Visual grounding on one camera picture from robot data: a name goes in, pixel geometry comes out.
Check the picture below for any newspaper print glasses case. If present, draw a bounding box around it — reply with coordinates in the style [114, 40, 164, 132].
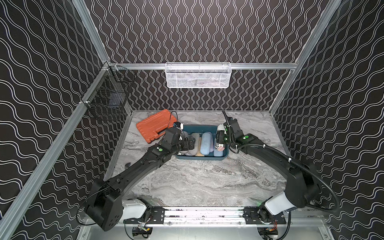
[215, 124, 227, 152]

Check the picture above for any purple glasses case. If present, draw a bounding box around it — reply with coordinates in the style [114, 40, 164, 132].
[209, 132, 215, 153]

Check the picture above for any light blue glasses case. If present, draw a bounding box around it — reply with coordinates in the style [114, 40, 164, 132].
[214, 150, 224, 158]

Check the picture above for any tan fabric glasses case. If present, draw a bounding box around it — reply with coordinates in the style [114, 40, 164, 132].
[195, 148, 205, 157]

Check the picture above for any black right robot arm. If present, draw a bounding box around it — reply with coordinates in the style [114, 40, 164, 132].
[217, 118, 340, 221]

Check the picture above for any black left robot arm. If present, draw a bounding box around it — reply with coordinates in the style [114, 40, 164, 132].
[84, 122, 196, 232]

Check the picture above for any teal plastic storage box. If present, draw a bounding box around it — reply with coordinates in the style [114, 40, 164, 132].
[176, 125, 229, 161]

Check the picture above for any orange plastic tool case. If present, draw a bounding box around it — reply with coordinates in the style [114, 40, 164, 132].
[136, 110, 177, 144]

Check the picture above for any aluminium back crossbar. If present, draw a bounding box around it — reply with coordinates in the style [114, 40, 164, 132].
[111, 62, 298, 71]

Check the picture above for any white wire basket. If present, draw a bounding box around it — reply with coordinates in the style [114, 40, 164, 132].
[165, 67, 232, 89]

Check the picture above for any black wire basket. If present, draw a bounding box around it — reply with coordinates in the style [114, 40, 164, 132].
[85, 63, 137, 121]

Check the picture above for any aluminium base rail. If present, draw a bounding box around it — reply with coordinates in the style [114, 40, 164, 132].
[83, 205, 325, 229]

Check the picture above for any aluminium corner post left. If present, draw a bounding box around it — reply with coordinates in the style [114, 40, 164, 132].
[73, 0, 110, 62]

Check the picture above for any aluminium corner post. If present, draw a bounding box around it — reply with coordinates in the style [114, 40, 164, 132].
[73, 0, 110, 62]
[269, 0, 341, 116]

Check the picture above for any aluminium corner post right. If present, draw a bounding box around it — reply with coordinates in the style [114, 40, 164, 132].
[269, 0, 341, 116]

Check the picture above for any aluminium left side rail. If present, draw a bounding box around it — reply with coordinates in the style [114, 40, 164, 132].
[0, 64, 110, 240]

